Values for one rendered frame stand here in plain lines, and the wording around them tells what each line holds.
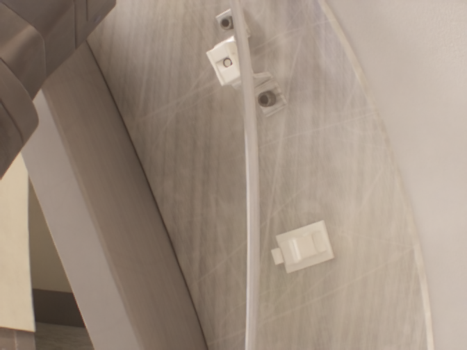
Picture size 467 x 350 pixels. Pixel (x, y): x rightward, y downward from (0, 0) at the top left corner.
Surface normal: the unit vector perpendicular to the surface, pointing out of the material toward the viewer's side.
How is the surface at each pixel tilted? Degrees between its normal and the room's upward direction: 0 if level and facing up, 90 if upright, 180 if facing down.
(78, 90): 55
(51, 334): 0
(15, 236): 90
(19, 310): 90
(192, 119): 90
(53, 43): 123
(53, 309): 90
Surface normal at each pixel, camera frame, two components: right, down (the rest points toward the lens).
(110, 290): -0.50, 0.12
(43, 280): 0.17, 0.18
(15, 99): 0.61, 0.22
